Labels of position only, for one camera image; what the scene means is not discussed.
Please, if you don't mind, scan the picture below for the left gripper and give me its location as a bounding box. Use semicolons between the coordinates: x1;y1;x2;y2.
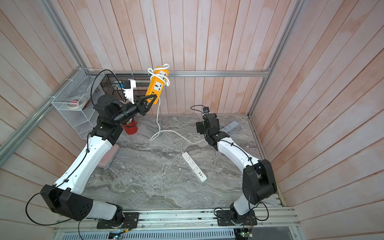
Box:
112;92;157;124

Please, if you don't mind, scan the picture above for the yellow power strip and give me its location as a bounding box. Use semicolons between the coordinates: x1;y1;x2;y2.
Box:
146;64;170;105

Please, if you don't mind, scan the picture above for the white cord of yellow strip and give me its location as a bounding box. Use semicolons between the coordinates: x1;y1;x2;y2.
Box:
147;63;208;148

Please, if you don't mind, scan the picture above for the white power strip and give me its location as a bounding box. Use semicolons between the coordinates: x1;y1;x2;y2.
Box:
182;152;207;183

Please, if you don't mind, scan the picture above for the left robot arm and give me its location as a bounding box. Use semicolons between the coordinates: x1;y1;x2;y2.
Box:
40;95;157;228

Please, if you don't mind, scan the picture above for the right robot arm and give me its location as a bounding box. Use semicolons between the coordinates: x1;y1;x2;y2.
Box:
196;113;278;224

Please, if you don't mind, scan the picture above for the grey power strip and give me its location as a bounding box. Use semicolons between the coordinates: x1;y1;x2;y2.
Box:
221;121;241;134

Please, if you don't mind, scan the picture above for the red metal pencil cup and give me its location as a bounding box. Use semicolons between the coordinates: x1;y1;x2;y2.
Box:
123;120;138;135

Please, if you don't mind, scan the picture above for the pink case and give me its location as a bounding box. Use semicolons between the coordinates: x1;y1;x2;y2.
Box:
98;144;120;170

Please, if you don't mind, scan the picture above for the tape roll on shelf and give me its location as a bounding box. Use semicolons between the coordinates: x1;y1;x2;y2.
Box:
65;96;86;110

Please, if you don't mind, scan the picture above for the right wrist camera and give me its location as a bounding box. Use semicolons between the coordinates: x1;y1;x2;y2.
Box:
203;107;210;114

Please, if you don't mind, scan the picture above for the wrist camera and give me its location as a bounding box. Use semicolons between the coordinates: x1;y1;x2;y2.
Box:
203;107;210;114
122;80;137;104

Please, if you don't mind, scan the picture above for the black mesh wall basket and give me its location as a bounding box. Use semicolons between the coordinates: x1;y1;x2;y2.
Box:
100;73;161;101

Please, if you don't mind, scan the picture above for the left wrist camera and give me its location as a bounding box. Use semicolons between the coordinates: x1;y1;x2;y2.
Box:
122;80;137;104

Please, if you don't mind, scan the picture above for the white power strip cord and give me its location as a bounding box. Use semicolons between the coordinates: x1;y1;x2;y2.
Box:
161;115;208;157

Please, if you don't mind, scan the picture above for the white wire mesh shelf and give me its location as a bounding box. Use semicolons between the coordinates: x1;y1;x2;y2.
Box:
52;68;111;140

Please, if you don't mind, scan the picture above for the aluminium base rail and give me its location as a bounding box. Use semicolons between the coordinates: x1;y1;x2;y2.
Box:
52;207;306;240

